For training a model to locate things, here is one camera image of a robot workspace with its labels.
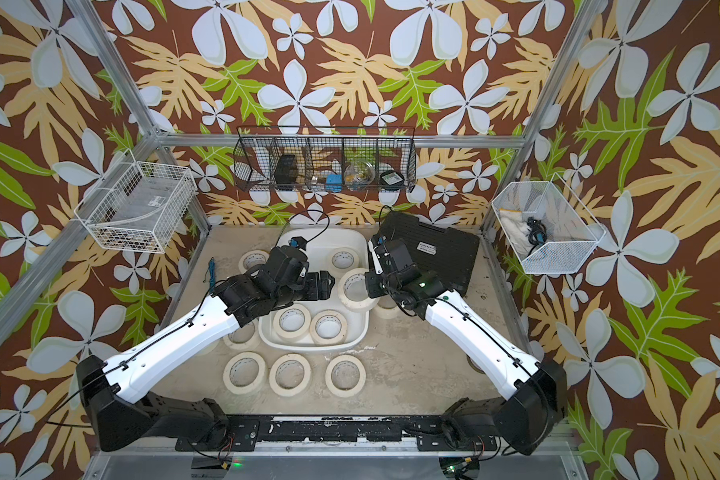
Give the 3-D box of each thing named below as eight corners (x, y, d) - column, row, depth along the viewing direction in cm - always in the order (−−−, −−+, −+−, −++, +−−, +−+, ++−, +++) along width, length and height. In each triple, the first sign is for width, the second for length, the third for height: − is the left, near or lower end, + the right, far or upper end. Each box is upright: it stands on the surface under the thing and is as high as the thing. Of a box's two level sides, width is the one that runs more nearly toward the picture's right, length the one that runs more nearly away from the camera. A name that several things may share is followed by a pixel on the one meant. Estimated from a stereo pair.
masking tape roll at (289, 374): (268, 396, 82) (265, 393, 79) (275, 357, 88) (273, 353, 86) (308, 396, 82) (306, 393, 79) (312, 357, 88) (310, 353, 86)
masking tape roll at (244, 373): (220, 394, 81) (217, 392, 79) (231, 355, 88) (228, 352, 86) (262, 394, 81) (260, 392, 79) (269, 355, 88) (268, 352, 86)
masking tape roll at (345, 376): (325, 397, 82) (324, 394, 79) (327, 358, 89) (327, 354, 86) (366, 397, 82) (366, 394, 79) (365, 358, 89) (366, 354, 86)
